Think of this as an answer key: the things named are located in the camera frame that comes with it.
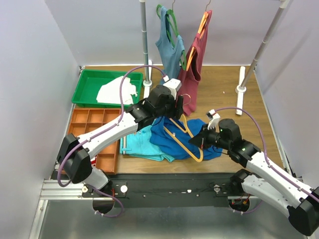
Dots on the metal rack pole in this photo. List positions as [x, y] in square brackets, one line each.
[270, 31]
[144, 31]

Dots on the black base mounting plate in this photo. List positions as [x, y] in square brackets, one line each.
[173, 190]

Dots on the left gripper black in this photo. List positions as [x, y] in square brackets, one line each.
[179, 107]

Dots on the green hanger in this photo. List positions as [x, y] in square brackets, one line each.
[175, 32]

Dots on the maroon hanging tank top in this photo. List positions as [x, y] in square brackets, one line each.
[190, 79]

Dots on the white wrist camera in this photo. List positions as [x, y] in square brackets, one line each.
[214, 119]
[174, 85]

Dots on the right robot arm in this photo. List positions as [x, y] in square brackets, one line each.
[262, 178]

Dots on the orange hanger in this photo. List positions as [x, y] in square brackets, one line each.
[200, 33]

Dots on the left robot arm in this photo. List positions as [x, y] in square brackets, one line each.
[75, 153]

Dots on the blue tank top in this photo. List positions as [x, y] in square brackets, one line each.
[169, 146]

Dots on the left white rack foot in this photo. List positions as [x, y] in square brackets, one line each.
[147, 87]

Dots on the white garment in tray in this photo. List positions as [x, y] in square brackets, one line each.
[110, 92]

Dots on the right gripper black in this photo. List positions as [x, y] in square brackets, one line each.
[201, 140]

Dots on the right metal rack pole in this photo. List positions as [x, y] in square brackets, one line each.
[270, 31]

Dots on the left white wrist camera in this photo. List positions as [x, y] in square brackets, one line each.
[174, 85]

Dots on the right white rack foot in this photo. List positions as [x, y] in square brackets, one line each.
[240, 91]

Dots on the grey-blue hanging tank top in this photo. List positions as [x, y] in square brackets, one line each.
[169, 49]

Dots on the green plastic tray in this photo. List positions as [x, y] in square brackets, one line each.
[91, 81]

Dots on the white rack foot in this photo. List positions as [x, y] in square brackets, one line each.
[147, 87]
[240, 91]

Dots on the left metal rack pole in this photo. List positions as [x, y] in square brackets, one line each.
[144, 31]

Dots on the turquoise folded shorts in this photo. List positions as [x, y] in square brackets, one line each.
[138, 145]

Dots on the aluminium frame rail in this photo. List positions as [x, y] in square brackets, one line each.
[63, 213]

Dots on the orange compartment organizer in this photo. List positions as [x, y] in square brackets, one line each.
[84, 120]

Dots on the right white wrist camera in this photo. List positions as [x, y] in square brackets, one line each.
[214, 119]

